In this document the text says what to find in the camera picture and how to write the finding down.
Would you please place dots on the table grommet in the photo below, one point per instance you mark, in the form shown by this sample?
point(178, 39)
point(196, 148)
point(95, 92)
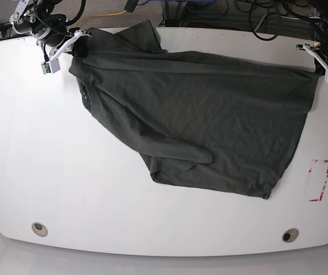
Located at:
point(39, 229)
point(290, 235)

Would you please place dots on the left table grommet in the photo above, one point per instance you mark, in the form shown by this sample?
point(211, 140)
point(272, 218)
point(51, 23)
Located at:
point(39, 229)

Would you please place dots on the red tape rectangle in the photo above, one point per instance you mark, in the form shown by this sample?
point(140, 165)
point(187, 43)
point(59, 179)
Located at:
point(316, 180)

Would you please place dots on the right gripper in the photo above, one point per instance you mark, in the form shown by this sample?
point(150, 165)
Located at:
point(40, 23)

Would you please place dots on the dark grey T-shirt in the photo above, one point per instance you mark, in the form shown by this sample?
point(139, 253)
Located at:
point(198, 120)

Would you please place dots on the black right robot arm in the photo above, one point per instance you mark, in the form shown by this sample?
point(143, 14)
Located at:
point(68, 23)

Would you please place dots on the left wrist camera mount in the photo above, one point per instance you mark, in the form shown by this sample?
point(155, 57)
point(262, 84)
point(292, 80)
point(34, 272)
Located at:
point(321, 67)

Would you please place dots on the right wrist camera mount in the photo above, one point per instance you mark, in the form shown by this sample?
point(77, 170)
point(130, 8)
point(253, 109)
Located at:
point(51, 63)

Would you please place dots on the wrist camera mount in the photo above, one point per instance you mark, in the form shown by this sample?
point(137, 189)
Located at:
point(51, 63)
point(321, 67)

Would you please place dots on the right table grommet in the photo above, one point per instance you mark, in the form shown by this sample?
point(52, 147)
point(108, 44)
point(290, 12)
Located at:
point(290, 235)

